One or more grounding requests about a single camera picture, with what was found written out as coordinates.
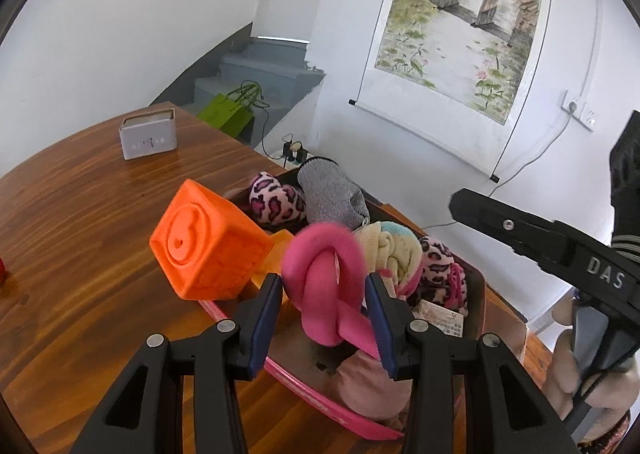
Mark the large leopard print sock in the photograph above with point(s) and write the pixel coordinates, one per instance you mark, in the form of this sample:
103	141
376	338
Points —
275	201

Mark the person's right forearm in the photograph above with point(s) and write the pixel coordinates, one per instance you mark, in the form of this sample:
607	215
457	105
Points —
627	174

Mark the grey sock black cuff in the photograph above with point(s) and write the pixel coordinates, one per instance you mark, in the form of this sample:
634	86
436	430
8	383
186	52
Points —
330	194

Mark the black power adapter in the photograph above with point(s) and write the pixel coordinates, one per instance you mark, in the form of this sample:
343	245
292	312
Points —
287	149
299	154

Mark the beige sock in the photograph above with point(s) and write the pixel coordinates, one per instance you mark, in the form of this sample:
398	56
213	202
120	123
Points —
370	384

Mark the cream sock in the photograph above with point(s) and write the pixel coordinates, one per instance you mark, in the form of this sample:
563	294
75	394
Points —
390	249

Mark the small red object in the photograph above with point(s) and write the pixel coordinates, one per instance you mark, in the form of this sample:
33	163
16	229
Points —
2	271

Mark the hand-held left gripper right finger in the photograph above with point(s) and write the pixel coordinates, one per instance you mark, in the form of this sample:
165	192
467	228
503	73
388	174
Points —
382	329

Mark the hanging scroll painting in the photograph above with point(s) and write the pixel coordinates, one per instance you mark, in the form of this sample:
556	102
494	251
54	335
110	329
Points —
450	24

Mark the grey staircase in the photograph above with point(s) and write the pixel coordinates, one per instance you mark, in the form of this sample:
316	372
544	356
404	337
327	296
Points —
260	64

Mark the wooden desktop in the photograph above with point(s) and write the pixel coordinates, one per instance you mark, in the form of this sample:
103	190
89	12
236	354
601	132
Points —
100	214

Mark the person's right hand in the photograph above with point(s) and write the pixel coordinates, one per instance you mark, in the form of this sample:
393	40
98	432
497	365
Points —
560	364

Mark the orange cloth item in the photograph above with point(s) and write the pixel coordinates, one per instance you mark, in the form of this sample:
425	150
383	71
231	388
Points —
280	246

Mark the pink cardboard box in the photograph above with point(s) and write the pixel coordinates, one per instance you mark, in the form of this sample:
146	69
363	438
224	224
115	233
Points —
310	391

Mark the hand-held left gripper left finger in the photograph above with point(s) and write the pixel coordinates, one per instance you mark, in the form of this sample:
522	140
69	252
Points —
265	324

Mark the small yellow carton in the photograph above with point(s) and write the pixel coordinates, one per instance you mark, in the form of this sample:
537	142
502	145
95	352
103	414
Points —
440	321

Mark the white tissue box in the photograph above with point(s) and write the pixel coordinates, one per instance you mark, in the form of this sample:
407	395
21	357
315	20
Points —
147	139

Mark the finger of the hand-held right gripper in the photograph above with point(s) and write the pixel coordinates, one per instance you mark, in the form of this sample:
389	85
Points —
500	219

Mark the pink knotted sock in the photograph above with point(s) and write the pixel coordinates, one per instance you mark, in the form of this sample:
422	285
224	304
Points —
320	274

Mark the large orange toy cube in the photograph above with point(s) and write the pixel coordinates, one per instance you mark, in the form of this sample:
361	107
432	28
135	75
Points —
210	244

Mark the small leopard striped sock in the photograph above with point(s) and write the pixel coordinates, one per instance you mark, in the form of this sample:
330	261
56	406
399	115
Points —
437	264

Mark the white wall socket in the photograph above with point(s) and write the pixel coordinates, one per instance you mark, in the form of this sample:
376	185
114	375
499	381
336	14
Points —
589	118
574	102

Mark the green paper bag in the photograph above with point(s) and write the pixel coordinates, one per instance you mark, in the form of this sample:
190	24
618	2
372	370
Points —
225	114

